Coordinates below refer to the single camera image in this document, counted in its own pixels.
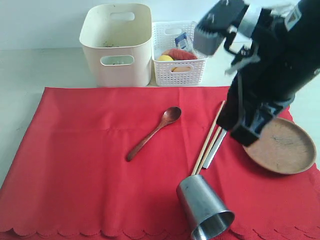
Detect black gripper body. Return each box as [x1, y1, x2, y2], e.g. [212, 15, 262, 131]
[227, 7, 320, 108]

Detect steel table knife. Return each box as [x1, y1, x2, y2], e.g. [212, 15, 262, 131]
[203, 129, 227, 169]

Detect brown wooden plate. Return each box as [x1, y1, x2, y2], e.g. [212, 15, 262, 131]
[244, 117, 317, 175]

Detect brown wooden spoon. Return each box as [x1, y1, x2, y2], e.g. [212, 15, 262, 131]
[126, 106, 183, 162]

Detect wooden chopstick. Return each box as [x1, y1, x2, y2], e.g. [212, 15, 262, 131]
[191, 100, 225, 175]
[195, 126, 222, 175]

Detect orange cheese wedge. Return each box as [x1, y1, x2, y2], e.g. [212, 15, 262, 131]
[171, 66, 192, 73]

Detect red sausage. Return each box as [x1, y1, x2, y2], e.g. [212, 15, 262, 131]
[167, 48, 198, 61]

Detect yellow lemon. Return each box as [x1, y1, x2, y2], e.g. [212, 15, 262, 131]
[157, 55, 174, 62]

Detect blue white milk carton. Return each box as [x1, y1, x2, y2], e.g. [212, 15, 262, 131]
[174, 32, 196, 54]

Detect stainless steel cup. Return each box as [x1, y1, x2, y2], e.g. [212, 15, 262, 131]
[176, 174, 235, 240]

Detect brown egg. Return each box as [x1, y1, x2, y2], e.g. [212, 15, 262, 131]
[162, 49, 171, 56]

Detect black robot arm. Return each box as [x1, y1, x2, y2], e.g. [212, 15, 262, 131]
[217, 0, 320, 147]

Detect white perforated plastic basket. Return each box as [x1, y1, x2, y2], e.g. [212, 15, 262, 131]
[152, 21, 207, 87]

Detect cream plastic bin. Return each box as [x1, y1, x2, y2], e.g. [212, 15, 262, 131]
[79, 3, 152, 87]

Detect red scalloped table cloth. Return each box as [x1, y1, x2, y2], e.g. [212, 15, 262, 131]
[0, 87, 320, 240]

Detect black cable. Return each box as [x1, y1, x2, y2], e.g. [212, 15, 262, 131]
[223, 24, 253, 56]

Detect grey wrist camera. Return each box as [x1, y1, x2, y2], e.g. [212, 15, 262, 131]
[193, 0, 249, 56]

